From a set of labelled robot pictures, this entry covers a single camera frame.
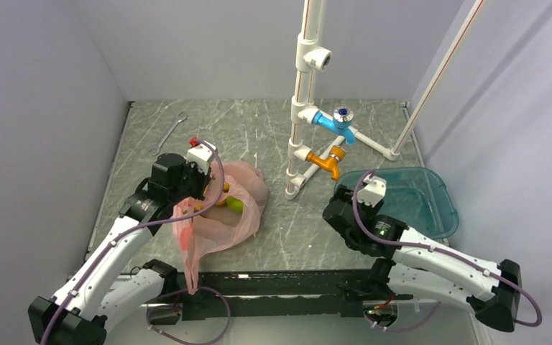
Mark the white PVC pipe stand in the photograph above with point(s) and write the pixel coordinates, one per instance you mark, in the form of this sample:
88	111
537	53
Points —
311	58

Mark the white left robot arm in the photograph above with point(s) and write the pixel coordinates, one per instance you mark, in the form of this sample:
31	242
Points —
140	217

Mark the yellow fake fruit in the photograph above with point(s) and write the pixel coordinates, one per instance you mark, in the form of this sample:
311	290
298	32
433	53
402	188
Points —
222	200

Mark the white slanted pole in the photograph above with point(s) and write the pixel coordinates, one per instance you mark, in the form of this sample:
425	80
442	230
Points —
413	118

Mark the pink plastic bag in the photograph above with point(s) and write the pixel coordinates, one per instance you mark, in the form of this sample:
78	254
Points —
219	228

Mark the teal plastic basin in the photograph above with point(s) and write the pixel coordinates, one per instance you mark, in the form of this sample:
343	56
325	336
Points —
418	197

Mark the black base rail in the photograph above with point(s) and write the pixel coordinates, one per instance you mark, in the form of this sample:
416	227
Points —
346	293

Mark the green fake fruit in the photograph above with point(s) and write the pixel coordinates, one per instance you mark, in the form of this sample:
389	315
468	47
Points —
234	204

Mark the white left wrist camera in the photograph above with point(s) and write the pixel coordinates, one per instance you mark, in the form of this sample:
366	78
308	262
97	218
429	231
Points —
202	154

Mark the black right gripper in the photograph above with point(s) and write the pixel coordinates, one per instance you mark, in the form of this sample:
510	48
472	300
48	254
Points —
343	192

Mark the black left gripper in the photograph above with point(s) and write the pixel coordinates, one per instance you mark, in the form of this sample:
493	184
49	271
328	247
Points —
203	179

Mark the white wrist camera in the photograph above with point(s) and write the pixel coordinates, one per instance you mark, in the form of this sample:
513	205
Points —
202	154
372	191

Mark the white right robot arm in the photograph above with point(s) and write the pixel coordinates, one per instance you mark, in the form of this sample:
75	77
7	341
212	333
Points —
409	263

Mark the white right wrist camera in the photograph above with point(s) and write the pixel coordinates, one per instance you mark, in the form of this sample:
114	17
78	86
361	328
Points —
372	191

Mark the blue plastic faucet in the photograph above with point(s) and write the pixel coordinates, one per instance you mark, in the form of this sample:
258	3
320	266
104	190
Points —
339	123

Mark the silver wrench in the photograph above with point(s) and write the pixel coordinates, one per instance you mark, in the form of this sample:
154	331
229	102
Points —
156	148

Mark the orange plastic faucet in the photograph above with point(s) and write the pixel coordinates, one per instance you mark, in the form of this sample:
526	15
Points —
329	164

